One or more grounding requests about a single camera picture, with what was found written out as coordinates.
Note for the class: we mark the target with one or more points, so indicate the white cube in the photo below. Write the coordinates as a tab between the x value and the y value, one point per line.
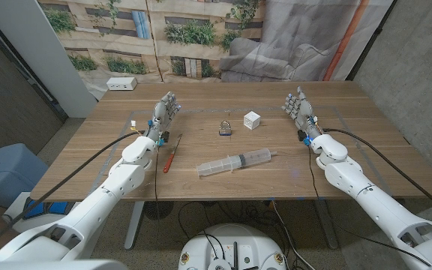
251	120

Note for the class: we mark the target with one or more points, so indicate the metal padlock with key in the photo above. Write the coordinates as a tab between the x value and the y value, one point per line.
225	130

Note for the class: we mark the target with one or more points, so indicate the white and blue cart base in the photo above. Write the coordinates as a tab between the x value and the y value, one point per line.
15	200

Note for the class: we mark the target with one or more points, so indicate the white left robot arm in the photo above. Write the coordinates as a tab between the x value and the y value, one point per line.
126	176

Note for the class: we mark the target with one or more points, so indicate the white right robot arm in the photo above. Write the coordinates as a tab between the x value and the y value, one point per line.
351	176

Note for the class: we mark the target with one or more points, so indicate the clear plastic syringe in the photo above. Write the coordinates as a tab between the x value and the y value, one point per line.
231	162

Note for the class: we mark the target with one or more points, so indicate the white pillar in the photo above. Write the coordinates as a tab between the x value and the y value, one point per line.
51	56

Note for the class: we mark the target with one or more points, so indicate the white table leg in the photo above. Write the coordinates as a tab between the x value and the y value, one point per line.
133	228

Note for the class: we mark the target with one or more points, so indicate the white robot torso base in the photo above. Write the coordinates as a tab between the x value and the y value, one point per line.
234	240

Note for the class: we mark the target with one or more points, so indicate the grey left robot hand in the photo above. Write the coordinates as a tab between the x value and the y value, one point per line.
159	120

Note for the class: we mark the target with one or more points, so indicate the grey table leg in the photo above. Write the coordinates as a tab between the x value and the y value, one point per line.
328	228

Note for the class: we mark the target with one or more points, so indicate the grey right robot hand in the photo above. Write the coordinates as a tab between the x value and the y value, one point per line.
304	116

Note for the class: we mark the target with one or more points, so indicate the blue-grey upholstered seat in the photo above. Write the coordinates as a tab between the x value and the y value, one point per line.
6	172

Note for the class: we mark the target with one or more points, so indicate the black round floor fan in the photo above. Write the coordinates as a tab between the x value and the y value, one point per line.
158	210

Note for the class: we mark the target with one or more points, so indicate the white power strip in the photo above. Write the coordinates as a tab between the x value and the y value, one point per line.
121	83

